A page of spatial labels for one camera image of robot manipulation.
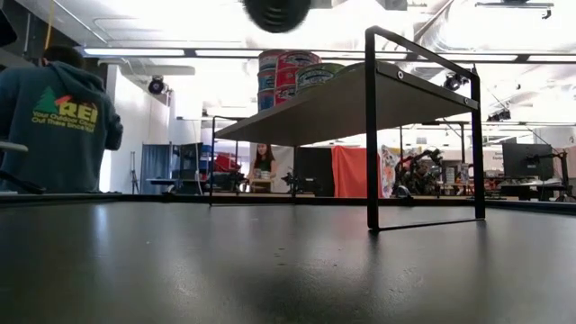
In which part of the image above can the black lab monitor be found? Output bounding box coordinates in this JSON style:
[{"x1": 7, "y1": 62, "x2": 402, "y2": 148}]
[{"x1": 502, "y1": 142, "x2": 554, "y2": 182}]

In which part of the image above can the red lab cart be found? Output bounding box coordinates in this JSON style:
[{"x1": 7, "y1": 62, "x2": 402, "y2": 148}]
[{"x1": 212, "y1": 152, "x2": 239, "y2": 176}]

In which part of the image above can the yellow hanging strap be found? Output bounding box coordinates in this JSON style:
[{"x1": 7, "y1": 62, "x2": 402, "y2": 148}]
[{"x1": 43, "y1": 0, "x2": 58, "y2": 50}]

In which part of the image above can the long ceiling light fixture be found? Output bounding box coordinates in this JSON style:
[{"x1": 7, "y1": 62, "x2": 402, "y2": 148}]
[{"x1": 83, "y1": 44, "x2": 576, "y2": 64}]

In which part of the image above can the small wooden stand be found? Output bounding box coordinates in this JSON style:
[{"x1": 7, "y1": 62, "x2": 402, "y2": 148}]
[{"x1": 249, "y1": 177, "x2": 275, "y2": 194}]

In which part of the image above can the black ceiling projector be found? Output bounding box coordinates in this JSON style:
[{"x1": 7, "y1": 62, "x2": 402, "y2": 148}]
[{"x1": 484, "y1": 109, "x2": 513, "y2": 123}]

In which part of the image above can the grey curtain panel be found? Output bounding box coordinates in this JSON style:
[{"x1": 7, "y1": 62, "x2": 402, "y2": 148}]
[{"x1": 139, "y1": 142, "x2": 173, "y2": 188}]

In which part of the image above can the black lab rig frame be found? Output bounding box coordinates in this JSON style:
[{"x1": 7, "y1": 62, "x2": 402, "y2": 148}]
[{"x1": 398, "y1": 119, "x2": 469, "y2": 163}]

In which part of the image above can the orange hanging cloth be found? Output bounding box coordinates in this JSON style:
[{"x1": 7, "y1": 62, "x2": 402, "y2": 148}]
[{"x1": 331, "y1": 144, "x2": 384, "y2": 199}]

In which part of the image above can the black divider panel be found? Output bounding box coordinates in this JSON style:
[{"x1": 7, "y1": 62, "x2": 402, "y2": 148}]
[{"x1": 294, "y1": 146, "x2": 335, "y2": 198}]

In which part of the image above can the black ceiling rail fixture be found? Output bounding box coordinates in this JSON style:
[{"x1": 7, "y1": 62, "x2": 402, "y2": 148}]
[{"x1": 474, "y1": 0, "x2": 555, "y2": 22}]

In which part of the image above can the black table mat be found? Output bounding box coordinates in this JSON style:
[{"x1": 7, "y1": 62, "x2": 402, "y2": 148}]
[{"x1": 0, "y1": 201, "x2": 576, "y2": 324}]

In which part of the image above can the dark lab table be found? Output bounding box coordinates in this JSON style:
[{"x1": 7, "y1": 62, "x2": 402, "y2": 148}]
[{"x1": 492, "y1": 179, "x2": 576, "y2": 203}]

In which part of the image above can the gold lid seafood can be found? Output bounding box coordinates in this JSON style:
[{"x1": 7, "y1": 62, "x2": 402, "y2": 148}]
[{"x1": 257, "y1": 49, "x2": 285, "y2": 72}]

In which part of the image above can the person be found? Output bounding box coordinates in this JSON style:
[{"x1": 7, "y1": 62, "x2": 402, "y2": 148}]
[
  {"x1": 245, "y1": 142, "x2": 280, "y2": 194},
  {"x1": 0, "y1": 44, "x2": 124, "y2": 194}
]

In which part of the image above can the floral hanging cloth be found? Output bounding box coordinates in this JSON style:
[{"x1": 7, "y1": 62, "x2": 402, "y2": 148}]
[{"x1": 379, "y1": 144, "x2": 401, "y2": 199}]

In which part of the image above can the round dark ceiling lamp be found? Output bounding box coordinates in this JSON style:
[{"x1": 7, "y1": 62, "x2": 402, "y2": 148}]
[
  {"x1": 147, "y1": 75, "x2": 167, "y2": 96},
  {"x1": 443, "y1": 71, "x2": 470, "y2": 92}
]

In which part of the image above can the white hanging cloth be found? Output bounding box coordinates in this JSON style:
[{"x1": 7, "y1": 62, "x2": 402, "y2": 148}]
[{"x1": 249, "y1": 141, "x2": 297, "y2": 194}]

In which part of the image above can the silver lid seafood can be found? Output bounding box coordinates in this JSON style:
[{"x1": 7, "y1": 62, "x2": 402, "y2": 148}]
[{"x1": 276, "y1": 50, "x2": 323, "y2": 71}]

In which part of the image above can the blue storage bin rack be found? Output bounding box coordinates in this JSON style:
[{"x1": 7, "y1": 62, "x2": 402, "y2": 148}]
[{"x1": 177, "y1": 142, "x2": 216, "y2": 194}]

